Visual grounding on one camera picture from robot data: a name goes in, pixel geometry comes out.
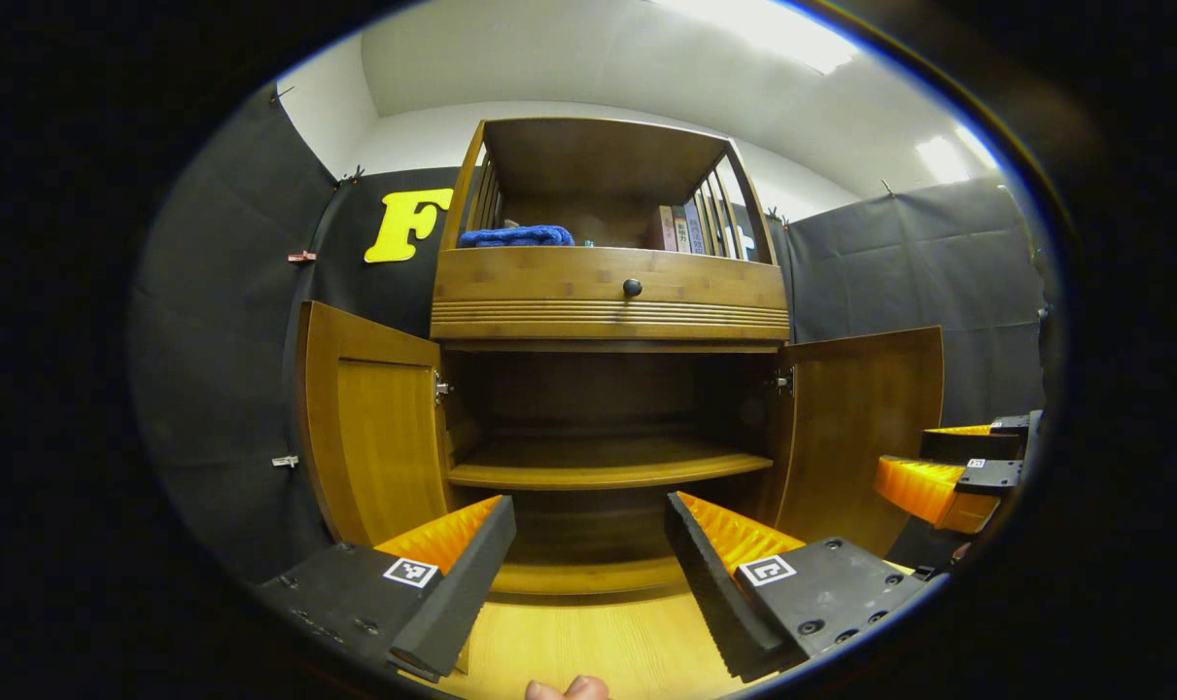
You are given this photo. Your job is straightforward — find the wooden cabinet inner shelf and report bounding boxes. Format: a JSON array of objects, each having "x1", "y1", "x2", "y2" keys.
[{"x1": 447, "y1": 435, "x2": 776, "y2": 491}]

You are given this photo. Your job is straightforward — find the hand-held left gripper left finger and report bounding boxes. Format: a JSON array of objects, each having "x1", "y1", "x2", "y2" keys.
[{"x1": 256, "y1": 494, "x2": 517, "y2": 683}]

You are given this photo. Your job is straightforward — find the blue folded towel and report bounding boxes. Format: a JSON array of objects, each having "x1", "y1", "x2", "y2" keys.
[{"x1": 457, "y1": 225, "x2": 576, "y2": 249}]

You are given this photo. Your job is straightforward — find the wooden drawer with black knob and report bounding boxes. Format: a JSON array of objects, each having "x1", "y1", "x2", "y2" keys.
[{"x1": 431, "y1": 245, "x2": 791, "y2": 341}]

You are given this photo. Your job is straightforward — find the wooden cabinet door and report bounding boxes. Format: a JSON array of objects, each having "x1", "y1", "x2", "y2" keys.
[
  {"x1": 763, "y1": 326, "x2": 945, "y2": 557},
  {"x1": 296, "y1": 299, "x2": 458, "y2": 547}
]

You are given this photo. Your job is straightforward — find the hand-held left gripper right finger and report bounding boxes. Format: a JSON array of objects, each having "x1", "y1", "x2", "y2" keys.
[{"x1": 664, "y1": 491, "x2": 939, "y2": 682}]

